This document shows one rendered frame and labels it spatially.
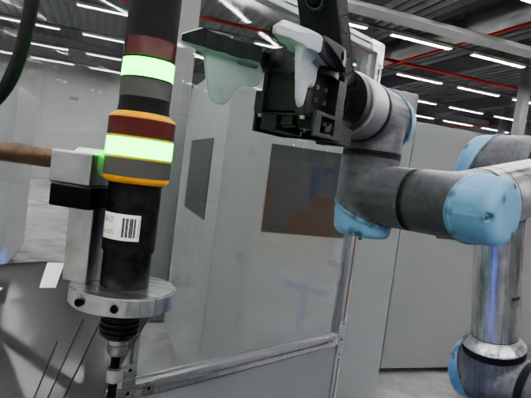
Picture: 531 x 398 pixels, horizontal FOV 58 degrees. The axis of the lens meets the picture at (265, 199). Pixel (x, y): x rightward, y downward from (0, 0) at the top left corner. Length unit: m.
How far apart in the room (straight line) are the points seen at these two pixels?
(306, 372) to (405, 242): 2.51
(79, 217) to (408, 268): 3.91
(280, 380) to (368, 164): 1.15
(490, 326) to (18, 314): 0.80
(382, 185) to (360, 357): 3.01
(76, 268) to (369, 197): 0.36
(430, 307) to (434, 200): 3.87
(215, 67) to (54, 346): 0.29
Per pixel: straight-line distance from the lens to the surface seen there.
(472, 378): 1.07
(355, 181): 0.61
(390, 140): 0.61
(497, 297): 1.00
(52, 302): 0.52
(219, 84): 0.45
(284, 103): 0.47
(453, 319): 4.59
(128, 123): 0.31
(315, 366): 1.78
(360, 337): 3.49
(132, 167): 0.31
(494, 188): 0.53
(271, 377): 1.62
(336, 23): 0.50
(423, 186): 0.55
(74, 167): 0.34
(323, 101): 0.47
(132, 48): 0.33
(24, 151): 0.37
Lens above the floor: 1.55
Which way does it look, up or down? 3 degrees down
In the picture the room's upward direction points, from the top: 7 degrees clockwise
